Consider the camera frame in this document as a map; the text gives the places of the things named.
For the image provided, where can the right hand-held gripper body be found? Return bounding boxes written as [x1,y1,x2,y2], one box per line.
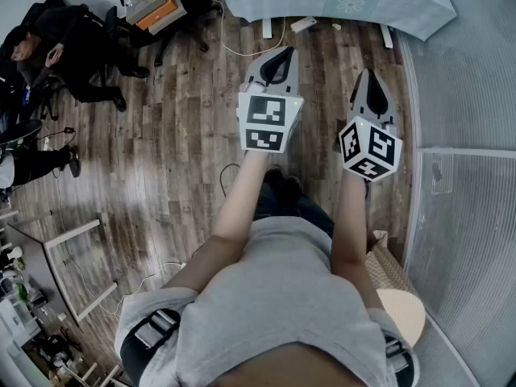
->
[336,110,405,183]

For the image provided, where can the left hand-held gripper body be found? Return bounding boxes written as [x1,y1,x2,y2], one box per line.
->
[235,81,305,154]

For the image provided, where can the person's right forearm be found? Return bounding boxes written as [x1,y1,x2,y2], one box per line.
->
[330,171,370,268]

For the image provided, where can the person's left forearm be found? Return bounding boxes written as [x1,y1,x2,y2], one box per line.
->
[207,150,272,253]

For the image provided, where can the white power adapter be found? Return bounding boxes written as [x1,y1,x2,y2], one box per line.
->
[289,15,318,35]

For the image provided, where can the person's dark trousers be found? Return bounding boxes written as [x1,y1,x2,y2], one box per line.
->
[252,166,335,239]

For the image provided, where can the orange box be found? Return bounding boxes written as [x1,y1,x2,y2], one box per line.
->
[135,0,179,31]

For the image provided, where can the beige woven bag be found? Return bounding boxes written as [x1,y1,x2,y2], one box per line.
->
[364,230,418,298]

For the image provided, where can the grey plastic storage box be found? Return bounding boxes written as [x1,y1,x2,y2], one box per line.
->
[124,0,169,26]

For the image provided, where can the person's grey t-shirt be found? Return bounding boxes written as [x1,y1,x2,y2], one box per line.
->
[114,215,420,387]

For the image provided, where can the beige round stool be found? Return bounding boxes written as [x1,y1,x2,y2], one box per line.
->
[377,288,427,348]

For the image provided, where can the black office chair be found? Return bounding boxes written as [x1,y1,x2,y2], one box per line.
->
[23,0,68,19]

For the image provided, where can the black round stool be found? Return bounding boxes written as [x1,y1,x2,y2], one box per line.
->
[0,119,44,145]

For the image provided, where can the cluttered storage shelf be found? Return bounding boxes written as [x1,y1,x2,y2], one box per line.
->
[0,243,53,338]

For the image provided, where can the black cable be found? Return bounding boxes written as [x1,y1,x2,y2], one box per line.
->
[219,163,243,197]

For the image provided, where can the white power strip cable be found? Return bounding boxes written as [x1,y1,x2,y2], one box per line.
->
[100,260,189,318]

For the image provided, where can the black shoulder strap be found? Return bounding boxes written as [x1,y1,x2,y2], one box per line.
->
[382,335,416,387]
[119,307,181,386]

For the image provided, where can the white metal table frame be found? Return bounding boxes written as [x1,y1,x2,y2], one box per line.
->
[7,218,118,324]

